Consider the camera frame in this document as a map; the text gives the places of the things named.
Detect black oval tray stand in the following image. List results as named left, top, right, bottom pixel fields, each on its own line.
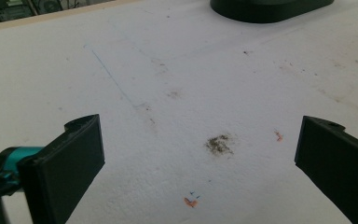
left=209, top=0, right=336, bottom=24

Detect black computer tower with fan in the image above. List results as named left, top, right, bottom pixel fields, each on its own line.
left=32, top=0, right=62, bottom=14

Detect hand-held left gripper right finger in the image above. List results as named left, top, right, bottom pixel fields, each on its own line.
left=294, top=115, right=358, bottom=224

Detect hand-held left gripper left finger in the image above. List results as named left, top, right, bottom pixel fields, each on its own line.
left=18, top=113, right=105, bottom=224

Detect black computer case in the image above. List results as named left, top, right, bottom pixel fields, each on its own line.
left=0, top=0, right=34, bottom=22

